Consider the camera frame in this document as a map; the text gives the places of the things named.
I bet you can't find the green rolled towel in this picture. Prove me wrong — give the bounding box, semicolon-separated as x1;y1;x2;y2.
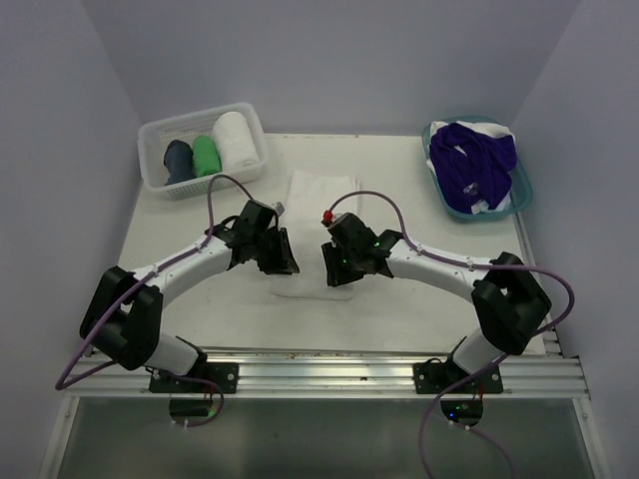
192;135;222;178

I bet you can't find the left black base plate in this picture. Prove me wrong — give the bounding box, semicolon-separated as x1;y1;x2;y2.
149;362;240;394

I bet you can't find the aluminium mounting rail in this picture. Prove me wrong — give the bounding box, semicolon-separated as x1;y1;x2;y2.
63;348;591;400

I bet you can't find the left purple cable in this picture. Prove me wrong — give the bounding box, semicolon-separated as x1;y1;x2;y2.
54;174;256;428

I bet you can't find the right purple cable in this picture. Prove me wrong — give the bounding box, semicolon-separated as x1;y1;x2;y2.
328;191;576;479

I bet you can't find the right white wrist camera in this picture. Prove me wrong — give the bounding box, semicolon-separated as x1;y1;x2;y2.
321;210;347;229

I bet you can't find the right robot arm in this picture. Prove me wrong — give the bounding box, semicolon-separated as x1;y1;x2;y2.
321;211;551;392

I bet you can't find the purple towel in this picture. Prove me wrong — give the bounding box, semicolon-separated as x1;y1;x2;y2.
429;123;518;211

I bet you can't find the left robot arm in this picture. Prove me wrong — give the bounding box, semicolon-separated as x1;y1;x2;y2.
80;200;300;392

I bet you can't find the white towel pile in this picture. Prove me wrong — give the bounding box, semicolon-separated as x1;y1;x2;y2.
269;171;359;300

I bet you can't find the white rolled towel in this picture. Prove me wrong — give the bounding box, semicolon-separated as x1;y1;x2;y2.
211;112;259;172

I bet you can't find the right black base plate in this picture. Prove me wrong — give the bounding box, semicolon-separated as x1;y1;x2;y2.
412;358;504;395

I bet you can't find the white plastic basket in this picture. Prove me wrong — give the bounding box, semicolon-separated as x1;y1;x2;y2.
138;103;269;200

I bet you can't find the purple cable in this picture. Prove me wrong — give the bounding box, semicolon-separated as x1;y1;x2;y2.
54;174;256;428
328;191;576;479

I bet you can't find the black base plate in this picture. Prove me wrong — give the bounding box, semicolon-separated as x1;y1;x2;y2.
149;362;240;394
412;358;504;395

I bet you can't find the dark blue towel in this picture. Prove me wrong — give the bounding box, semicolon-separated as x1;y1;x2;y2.
163;140;196;186

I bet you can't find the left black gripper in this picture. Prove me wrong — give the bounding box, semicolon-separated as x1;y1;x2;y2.
252;226;299;274

